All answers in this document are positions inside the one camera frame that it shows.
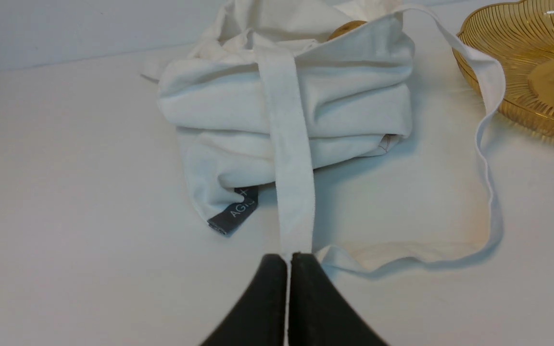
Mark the amber glass fruit bowl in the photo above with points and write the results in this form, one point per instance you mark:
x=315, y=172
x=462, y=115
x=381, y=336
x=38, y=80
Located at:
x=520, y=35

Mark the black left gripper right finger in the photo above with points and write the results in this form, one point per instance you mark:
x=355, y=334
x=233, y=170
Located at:
x=318, y=314

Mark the yellow-brown fruit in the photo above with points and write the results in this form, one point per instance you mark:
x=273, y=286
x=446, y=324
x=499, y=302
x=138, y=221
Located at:
x=345, y=28

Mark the white cloth tote bag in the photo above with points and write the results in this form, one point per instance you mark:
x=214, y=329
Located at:
x=264, y=97

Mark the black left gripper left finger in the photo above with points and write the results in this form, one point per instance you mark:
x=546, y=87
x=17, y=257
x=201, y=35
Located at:
x=258, y=318

